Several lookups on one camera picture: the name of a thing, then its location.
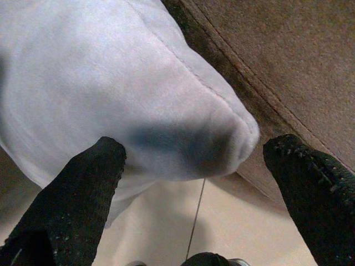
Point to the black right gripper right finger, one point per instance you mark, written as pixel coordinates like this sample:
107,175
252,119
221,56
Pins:
319,199

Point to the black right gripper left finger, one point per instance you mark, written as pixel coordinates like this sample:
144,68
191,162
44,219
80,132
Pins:
69,207

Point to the light grey pillow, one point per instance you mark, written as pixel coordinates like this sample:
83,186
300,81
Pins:
111,83

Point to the brown round sofa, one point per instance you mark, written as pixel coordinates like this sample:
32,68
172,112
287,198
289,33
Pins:
291,55

